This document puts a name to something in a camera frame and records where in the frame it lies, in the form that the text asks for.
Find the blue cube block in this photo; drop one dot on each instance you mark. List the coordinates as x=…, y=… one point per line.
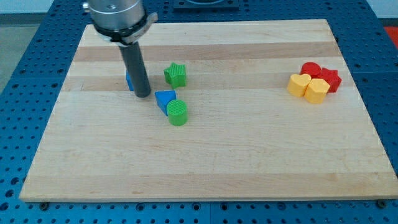
x=128, y=81

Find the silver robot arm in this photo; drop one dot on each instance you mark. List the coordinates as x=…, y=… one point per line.
x=122, y=22

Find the green star block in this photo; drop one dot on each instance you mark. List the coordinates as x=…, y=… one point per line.
x=175, y=75

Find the red star block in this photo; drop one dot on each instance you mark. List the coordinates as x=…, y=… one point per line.
x=332, y=78

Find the green cylinder block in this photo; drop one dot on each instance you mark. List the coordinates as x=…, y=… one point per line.
x=177, y=112

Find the blue triangle block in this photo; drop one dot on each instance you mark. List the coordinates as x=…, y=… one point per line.
x=163, y=98

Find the wooden board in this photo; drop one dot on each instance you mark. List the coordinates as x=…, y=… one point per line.
x=246, y=138

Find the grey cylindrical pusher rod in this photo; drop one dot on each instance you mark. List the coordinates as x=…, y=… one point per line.
x=134, y=64

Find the yellow heart block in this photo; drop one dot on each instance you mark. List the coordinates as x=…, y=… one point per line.
x=298, y=84

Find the yellow pentagon block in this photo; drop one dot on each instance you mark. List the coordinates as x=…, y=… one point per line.
x=316, y=91

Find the red cylinder block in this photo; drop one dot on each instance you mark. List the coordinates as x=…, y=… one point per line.
x=311, y=68

